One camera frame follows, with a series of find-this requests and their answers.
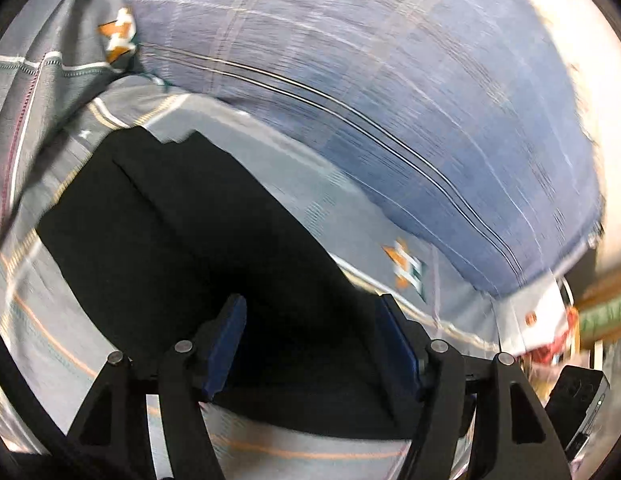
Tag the blue plaid pillow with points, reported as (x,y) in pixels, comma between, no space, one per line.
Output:
(457,118)

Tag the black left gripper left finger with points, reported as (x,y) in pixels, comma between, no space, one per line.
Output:
(111,426)

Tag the black pants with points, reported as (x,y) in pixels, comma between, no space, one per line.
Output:
(153,238)

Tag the white paper bag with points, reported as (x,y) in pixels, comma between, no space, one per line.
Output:
(534,321)

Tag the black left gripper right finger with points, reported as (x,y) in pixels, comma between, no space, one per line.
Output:
(450,394)

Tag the grey star-patterned bed sheet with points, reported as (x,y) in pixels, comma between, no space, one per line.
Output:
(64,86)

